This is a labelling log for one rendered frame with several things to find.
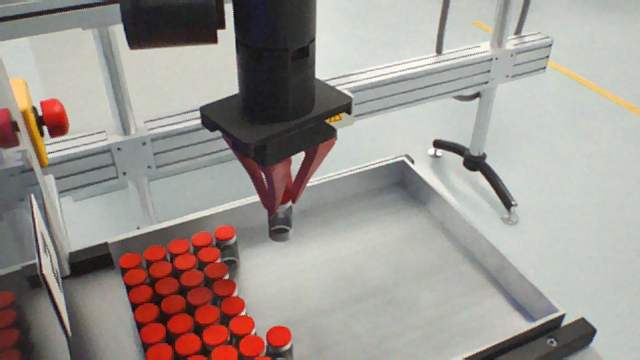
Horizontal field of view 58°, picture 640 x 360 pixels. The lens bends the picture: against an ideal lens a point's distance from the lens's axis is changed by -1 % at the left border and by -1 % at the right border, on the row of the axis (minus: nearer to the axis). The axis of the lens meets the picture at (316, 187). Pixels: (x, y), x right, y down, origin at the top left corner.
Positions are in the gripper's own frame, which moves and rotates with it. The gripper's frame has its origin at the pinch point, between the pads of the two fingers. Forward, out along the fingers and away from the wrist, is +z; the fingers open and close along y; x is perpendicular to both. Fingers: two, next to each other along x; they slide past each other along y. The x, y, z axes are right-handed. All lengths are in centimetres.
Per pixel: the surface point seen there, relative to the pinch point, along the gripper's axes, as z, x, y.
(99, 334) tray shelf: 11.6, -6.3, 15.9
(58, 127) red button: 0.1, -23.4, 10.2
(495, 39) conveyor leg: 40, -61, -129
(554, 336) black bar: 9.0, 20.8, -13.2
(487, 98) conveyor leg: 60, -60, -130
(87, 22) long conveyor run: 14, -85, -15
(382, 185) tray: 10.6, -5.0, -18.8
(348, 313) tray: 11.0, 6.4, -2.7
